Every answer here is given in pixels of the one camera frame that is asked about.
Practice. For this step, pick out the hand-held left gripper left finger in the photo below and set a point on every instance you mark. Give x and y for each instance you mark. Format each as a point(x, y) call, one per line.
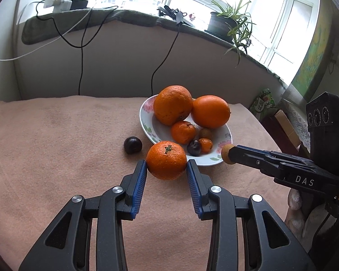
point(138, 186)

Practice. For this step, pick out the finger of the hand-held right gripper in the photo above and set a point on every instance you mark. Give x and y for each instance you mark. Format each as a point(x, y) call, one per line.
point(254, 158)

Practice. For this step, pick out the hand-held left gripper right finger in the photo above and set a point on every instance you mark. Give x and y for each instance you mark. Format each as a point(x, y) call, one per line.
point(195, 186)

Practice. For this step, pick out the small orange mandarin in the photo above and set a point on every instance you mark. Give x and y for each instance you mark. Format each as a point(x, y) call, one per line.
point(166, 161)
point(183, 132)

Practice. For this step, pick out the small dark plum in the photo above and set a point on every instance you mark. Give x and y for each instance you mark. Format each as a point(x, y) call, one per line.
point(193, 148)

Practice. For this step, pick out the orange kumquat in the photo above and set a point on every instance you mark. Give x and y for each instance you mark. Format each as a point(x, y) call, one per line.
point(206, 146)

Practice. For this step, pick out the white floral plate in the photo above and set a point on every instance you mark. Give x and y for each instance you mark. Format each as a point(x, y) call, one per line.
point(161, 131)

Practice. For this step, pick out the smooth large orange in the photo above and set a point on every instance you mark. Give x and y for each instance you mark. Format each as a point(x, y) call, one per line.
point(210, 111)

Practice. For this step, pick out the person's right hand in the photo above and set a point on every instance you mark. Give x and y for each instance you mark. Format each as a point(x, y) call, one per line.
point(295, 200)

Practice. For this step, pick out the grey patterned cloth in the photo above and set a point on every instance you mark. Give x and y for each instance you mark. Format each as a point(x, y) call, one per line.
point(298, 118)

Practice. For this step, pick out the large dark plum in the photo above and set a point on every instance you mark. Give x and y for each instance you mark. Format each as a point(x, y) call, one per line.
point(132, 145)

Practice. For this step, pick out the cardboard box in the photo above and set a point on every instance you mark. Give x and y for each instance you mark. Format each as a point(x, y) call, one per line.
point(285, 124)

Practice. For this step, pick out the green snack bag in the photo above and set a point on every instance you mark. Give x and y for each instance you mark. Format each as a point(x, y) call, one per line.
point(264, 101)

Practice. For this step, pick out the rough-skinned large orange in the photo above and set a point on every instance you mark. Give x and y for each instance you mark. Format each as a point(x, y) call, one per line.
point(173, 106)

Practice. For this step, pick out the peach blanket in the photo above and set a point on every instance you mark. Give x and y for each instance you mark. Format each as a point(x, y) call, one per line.
point(59, 146)

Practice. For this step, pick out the potted spider plant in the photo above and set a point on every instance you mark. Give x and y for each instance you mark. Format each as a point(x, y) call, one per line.
point(219, 24)

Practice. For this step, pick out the black charger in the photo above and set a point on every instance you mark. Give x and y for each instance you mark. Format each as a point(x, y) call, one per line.
point(169, 11)

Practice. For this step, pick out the grey-green sill cloth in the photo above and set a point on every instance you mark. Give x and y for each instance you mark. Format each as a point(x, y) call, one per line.
point(101, 17)

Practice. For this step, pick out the black power adapter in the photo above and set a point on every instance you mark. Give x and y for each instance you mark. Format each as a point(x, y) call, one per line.
point(79, 3)

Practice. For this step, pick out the wall poster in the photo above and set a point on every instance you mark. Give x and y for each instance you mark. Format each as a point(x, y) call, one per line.
point(319, 53)

